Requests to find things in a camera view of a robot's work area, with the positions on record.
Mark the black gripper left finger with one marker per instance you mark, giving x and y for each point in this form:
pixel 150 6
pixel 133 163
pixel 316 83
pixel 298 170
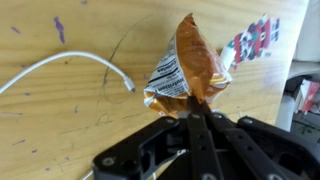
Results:
pixel 200 146

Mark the red green patterned wrapper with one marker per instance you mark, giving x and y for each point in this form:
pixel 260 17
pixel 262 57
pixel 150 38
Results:
pixel 255 38

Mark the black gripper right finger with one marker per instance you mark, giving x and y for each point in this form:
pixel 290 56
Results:
pixel 260 146

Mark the orange snack bag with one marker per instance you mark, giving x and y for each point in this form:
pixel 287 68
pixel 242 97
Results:
pixel 193 63

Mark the red white package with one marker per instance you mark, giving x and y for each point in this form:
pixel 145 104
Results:
pixel 310 95

